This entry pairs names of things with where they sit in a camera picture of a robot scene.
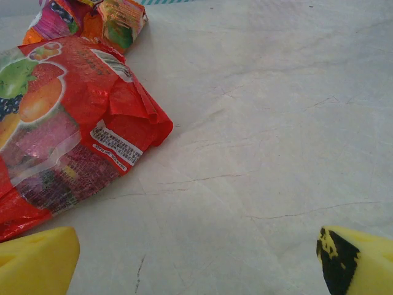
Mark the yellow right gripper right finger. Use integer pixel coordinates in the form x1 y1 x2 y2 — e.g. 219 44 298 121
316 226 393 295

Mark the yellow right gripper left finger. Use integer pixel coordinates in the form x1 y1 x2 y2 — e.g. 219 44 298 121
0 226 80 295

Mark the orange fruit print candy bag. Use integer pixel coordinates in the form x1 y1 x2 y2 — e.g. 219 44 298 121
23 0 150 56

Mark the red fruit candy bag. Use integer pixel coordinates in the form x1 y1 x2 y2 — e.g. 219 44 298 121
0 36 174 243

